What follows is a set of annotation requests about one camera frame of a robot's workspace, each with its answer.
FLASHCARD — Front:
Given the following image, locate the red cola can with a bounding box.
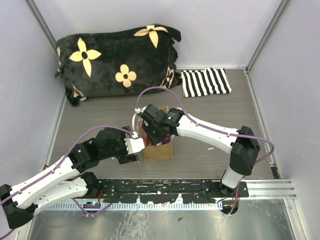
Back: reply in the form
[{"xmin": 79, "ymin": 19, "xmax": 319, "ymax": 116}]
[{"xmin": 145, "ymin": 136, "xmax": 153, "ymax": 147}]

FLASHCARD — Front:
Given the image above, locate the burlap watermelon canvas bag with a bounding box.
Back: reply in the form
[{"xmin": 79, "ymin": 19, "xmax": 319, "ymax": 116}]
[{"xmin": 131, "ymin": 118, "xmax": 174, "ymax": 162}]

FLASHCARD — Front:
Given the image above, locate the purple fanta can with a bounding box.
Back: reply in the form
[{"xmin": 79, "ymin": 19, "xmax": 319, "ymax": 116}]
[{"xmin": 162, "ymin": 135, "xmax": 174, "ymax": 145}]

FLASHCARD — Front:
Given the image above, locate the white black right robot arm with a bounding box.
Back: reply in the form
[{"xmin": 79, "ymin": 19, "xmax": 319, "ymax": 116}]
[{"xmin": 138, "ymin": 104, "xmax": 261, "ymax": 197}]

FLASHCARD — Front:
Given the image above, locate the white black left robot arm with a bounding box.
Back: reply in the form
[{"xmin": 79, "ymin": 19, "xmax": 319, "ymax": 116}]
[{"xmin": 0, "ymin": 126, "xmax": 145, "ymax": 230}]

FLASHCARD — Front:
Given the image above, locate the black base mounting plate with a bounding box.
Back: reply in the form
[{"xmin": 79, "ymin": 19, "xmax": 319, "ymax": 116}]
[{"xmin": 71, "ymin": 178, "xmax": 251, "ymax": 204}]

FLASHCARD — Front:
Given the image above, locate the black white striped cloth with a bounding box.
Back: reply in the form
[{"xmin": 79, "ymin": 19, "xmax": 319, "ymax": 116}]
[{"xmin": 181, "ymin": 67, "xmax": 232, "ymax": 98}]

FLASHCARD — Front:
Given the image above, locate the black floral plush blanket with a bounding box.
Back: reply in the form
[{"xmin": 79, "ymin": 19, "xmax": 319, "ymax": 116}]
[{"xmin": 55, "ymin": 24, "xmax": 182, "ymax": 106}]

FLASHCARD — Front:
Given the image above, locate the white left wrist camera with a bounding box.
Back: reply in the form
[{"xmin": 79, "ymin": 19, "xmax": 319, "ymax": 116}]
[{"xmin": 124, "ymin": 131, "xmax": 145, "ymax": 155}]

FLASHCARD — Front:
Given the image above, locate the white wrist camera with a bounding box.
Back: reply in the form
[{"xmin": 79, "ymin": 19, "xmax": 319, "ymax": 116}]
[
  {"xmin": 132, "ymin": 106, "xmax": 147, "ymax": 126},
  {"xmin": 124, "ymin": 131, "xmax": 145, "ymax": 155}
]

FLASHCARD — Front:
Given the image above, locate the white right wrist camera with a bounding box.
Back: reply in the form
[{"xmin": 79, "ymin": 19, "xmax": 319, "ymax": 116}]
[{"xmin": 132, "ymin": 106, "xmax": 147, "ymax": 126}]

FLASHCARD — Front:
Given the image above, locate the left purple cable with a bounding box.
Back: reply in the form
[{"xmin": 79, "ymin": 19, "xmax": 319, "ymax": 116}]
[{"xmin": 0, "ymin": 125, "xmax": 135, "ymax": 240}]

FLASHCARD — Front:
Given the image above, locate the purple cable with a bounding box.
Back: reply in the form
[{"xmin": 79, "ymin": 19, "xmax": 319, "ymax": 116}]
[
  {"xmin": 136, "ymin": 86, "xmax": 277, "ymax": 217},
  {"xmin": 0, "ymin": 125, "xmax": 135, "ymax": 240}
]

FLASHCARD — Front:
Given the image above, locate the white slotted cable duct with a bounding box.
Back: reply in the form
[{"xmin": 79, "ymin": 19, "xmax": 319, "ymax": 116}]
[{"xmin": 47, "ymin": 200, "xmax": 223, "ymax": 211}]

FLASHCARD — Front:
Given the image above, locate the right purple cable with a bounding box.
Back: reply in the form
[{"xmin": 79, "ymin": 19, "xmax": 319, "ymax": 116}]
[{"xmin": 136, "ymin": 86, "xmax": 277, "ymax": 217}]

